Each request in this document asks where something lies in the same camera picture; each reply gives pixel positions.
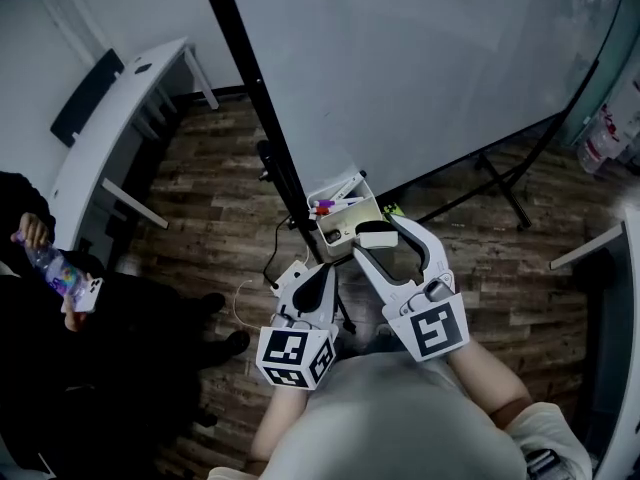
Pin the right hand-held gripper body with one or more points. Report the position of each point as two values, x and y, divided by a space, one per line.
432 328

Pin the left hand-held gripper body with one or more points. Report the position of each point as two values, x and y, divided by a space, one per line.
287 350

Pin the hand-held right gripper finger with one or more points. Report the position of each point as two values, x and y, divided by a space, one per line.
434 250
385 283

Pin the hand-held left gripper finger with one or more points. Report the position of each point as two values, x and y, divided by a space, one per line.
330 298
289 295

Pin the white whiteboard eraser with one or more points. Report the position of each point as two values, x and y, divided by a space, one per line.
377 239

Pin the cream plastic box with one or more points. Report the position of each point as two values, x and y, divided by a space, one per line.
350 215

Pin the person's left forearm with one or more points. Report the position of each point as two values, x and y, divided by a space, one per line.
280 423

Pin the person's right forearm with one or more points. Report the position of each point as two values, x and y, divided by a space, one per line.
490 378

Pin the black-framed whiteboard on stand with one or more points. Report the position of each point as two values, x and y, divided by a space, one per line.
400 68

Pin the yellow-green patterned object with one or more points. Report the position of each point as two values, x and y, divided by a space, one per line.
392 209

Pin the small black round object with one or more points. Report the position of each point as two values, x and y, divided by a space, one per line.
334 237

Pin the red-capped marker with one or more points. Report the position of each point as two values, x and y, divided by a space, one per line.
322 211

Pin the blue marker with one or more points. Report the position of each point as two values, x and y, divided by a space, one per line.
355 200

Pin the white marker black cap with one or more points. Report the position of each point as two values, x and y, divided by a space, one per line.
347 185

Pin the person's light shirt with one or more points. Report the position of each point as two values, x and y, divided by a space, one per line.
400 428

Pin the white desk with metal leg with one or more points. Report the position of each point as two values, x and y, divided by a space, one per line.
627 318

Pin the white smartphone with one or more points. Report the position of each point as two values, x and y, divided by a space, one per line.
87 295

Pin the pack of water bottles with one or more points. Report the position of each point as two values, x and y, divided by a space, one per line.
607 133

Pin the clear bottle purple label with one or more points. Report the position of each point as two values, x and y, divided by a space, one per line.
52 265

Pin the long white desk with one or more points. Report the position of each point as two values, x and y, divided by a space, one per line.
115 113

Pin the dark desk divider panel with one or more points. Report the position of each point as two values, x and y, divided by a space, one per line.
85 100

